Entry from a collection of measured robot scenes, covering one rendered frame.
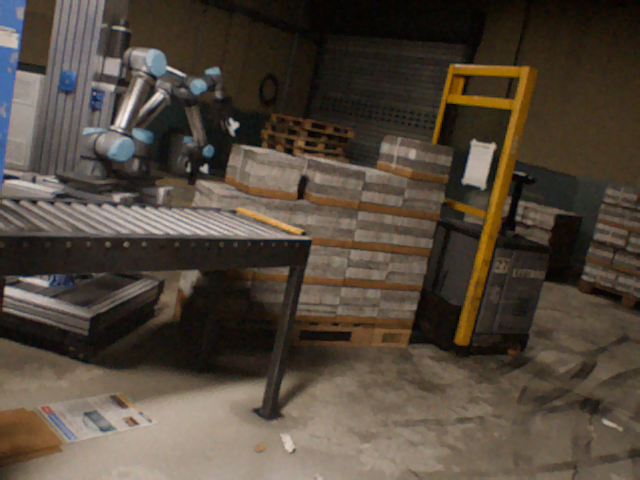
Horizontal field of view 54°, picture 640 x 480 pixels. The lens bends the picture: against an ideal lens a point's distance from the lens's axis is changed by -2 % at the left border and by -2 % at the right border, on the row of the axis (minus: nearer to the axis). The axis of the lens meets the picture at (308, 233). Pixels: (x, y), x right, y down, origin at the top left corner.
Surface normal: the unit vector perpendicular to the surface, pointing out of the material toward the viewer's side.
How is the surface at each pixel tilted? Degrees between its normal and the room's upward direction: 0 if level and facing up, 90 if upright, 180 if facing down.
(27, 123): 90
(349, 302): 89
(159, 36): 90
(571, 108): 90
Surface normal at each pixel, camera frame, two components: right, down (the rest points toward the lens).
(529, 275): 0.44, 0.24
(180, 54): 0.70, 0.26
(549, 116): -0.68, -0.01
